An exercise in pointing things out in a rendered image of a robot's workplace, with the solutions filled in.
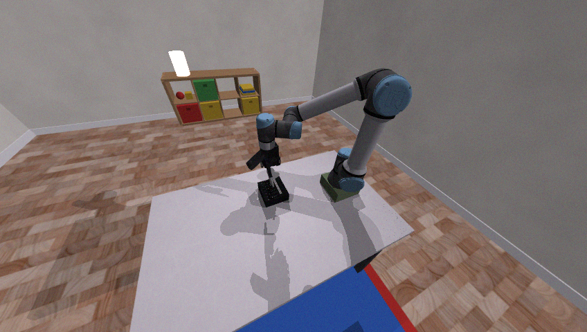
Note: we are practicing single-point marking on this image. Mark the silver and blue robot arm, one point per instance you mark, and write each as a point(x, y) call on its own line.
point(387, 94)

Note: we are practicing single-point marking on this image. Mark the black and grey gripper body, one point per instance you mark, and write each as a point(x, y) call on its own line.
point(273, 157)

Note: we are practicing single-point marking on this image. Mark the black lighting desk panel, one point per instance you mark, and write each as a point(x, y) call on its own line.
point(273, 195)

